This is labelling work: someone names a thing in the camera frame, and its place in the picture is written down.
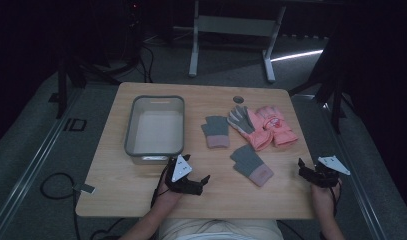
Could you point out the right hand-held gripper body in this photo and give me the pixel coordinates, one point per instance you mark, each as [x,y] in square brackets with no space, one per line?
[327,170]

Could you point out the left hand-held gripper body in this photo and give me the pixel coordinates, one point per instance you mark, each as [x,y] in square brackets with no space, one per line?
[181,169]

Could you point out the grey knit glove pink cuff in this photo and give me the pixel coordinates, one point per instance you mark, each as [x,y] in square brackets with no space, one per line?
[251,164]
[217,130]

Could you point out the grey plastic bin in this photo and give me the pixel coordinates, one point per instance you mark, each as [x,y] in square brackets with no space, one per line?
[156,128]

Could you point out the pink ski glove grey palm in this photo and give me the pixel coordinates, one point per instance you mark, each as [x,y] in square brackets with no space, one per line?
[247,125]

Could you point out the person's right hand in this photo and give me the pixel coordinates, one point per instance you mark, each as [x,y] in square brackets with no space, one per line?
[324,198]

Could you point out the person's left hand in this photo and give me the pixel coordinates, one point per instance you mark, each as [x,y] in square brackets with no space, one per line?
[167,195]

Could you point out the pink ski glove printed back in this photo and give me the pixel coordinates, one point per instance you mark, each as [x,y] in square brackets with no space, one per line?
[277,125]

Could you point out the person's beige clothing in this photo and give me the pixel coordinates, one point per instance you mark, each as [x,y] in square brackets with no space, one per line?
[221,230]

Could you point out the round grey table grommet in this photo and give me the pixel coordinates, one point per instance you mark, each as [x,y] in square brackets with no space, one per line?
[238,99]

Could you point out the black stand with struts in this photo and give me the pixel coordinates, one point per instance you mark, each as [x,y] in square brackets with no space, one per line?
[327,83]

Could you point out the small metal table clip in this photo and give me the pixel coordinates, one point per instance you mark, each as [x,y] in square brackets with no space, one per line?
[85,188]

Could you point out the black tripod stand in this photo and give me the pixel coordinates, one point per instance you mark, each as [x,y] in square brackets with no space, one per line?
[77,70]

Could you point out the silver floor rail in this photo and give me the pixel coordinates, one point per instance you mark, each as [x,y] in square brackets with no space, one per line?
[354,173]
[34,166]

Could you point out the white desk frame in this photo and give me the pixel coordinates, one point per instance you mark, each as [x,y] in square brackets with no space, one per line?
[236,26]

